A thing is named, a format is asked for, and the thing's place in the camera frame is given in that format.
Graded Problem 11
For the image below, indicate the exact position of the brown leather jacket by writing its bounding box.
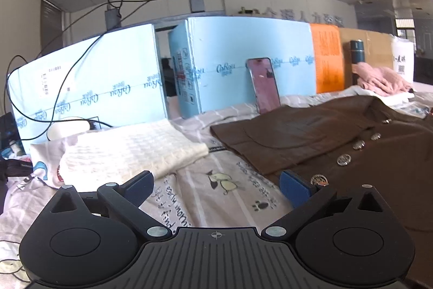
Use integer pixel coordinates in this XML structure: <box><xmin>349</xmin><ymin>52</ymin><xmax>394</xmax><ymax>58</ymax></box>
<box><xmin>211</xmin><ymin>95</ymin><xmax>432</xmax><ymax>285</ymax></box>

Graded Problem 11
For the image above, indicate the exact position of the cream waffle blanket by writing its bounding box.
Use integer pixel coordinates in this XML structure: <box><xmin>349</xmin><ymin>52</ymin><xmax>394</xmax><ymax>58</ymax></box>
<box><xmin>59</xmin><ymin>119</ymin><xmax>208</xmax><ymax>192</ymax></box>

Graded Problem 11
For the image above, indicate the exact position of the cartoon printed bed sheet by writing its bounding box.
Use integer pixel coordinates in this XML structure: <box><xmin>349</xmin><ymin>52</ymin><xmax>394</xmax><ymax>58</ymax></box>
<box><xmin>0</xmin><ymin>81</ymin><xmax>433</xmax><ymax>286</ymax></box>

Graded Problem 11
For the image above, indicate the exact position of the smartphone leaning on box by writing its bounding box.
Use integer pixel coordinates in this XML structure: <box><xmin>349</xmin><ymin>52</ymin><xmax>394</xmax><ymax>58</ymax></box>
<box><xmin>246</xmin><ymin>57</ymin><xmax>280</xmax><ymax>114</ymax></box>

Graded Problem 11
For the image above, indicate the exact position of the left light blue box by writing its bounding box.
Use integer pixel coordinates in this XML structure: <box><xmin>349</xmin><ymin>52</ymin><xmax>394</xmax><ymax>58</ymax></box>
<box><xmin>8</xmin><ymin>24</ymin><xmax>167</xmax><ymax>145</ymax></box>

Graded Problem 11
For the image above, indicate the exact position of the orange cardboard box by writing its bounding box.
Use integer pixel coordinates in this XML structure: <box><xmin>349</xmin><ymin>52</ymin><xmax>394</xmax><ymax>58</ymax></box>
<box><xmin>310</xmin><ymin>24</ymin><xmax>345</xmax><ymax>93</ymax></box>

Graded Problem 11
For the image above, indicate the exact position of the pink knitted sweater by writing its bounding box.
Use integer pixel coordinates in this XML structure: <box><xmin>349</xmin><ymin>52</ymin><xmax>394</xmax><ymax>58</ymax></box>
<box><xmin>352</xmin><ymin>62</ymin><xmax>412</xmax><ymax>97</ymax></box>

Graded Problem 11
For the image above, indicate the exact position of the large light blue box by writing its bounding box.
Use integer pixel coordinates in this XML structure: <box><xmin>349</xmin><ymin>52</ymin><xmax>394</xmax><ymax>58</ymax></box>
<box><xmin>168</xmin><ymin>17</ymin><xmax>316</xmax><ymax>119</ymax></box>

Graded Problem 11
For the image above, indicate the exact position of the dark blue thermos bottle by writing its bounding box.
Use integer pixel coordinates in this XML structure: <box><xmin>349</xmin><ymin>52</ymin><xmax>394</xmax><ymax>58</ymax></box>
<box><xmin>349</xmin><ymin>40</ymin><xmax>365</xmax><ymax>85</ymax></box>

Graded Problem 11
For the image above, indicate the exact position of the brown cardboard box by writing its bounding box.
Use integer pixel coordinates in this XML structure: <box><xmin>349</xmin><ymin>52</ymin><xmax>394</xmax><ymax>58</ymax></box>
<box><xmin>339</xmin><ymin>28</ymin><xmax>393</xmax><ymax>88</ymax></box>

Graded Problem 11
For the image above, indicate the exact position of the black power adapter left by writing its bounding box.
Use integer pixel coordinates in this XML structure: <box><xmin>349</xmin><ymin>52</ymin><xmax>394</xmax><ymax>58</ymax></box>
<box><xmin>104</xmin><ymin>8</ymin><xmax>122</xmax><ymax>31</ymax></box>

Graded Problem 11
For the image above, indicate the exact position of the black power adapter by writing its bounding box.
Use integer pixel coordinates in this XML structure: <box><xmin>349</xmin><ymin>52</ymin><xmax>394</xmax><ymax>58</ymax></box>
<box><xmin>189</xmin><ymin>0</ymin><xmax>205</xmax><ymax>13</ymax></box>
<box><xmin>104</xmin><ymin>8</ymin><xmax>122</xmax><ymax>31</ymax></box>

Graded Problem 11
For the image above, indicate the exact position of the white paper bag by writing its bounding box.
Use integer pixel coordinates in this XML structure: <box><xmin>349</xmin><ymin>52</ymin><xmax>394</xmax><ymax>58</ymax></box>
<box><xmin>391</xmin><ymin>36</ymin><xmax>415</xmax><ymax>84</ymax></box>

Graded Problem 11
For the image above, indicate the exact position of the black power adapter right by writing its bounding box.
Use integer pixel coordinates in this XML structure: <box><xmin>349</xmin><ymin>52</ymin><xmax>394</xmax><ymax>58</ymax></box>
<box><xmin>189</xmin><ymin>0</ymin><xmax>205</xmax><ymax>13</ymax></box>

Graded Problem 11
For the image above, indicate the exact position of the black cable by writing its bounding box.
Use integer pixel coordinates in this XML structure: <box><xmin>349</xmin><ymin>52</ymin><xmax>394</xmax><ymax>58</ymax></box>
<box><xmin>4</xmin><ymin>0</ymin><xmax>201</xmax><ymax>143</ymax></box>

